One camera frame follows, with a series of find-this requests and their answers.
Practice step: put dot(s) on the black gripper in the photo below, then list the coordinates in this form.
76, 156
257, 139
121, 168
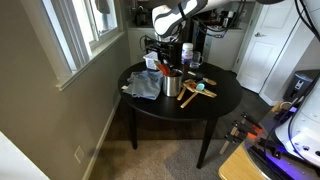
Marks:
163, 48

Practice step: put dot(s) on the orange spatula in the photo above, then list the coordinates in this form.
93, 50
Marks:
164, 69

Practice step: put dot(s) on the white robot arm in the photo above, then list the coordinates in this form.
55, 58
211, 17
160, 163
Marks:
170, 16

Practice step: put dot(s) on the silver metal tin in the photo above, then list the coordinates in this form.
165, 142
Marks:
171, 87

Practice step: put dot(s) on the white cardboard box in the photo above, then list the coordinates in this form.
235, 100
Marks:
150, 61

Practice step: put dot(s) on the white jar blue label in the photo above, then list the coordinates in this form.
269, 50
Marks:
187, 53

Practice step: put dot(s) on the clear glass mug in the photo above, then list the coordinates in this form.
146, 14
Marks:
195, 60

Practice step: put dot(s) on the blue cloth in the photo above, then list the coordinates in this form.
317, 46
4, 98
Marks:
145, 85

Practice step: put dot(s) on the white kitchen cabinet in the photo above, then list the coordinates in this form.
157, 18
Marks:
136, 46

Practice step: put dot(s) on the small white paper scrap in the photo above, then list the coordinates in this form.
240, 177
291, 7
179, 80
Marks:
124, 88

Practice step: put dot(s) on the black coffee maker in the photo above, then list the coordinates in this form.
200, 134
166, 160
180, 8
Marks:
140, 16

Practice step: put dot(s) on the round black table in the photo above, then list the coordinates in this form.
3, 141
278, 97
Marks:
200, 110

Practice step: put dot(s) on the white framed window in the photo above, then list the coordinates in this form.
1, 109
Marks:
96, 23

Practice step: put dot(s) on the wooden stand top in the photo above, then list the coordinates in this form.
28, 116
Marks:
236, 166

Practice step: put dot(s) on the black box device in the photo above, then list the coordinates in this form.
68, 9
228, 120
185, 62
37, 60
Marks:
300, 86

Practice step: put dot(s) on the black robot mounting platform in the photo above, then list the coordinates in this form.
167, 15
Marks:
266, 163

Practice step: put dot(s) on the white wall outlet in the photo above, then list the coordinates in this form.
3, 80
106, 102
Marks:
79, 154

